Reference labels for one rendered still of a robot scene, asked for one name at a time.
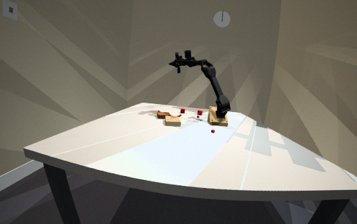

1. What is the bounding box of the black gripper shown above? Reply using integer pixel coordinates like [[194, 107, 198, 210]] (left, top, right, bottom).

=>
[[169, 52, 186, 73]]

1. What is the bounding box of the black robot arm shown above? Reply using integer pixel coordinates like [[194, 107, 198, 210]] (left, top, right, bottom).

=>
[[185, 50, 230, 119]]

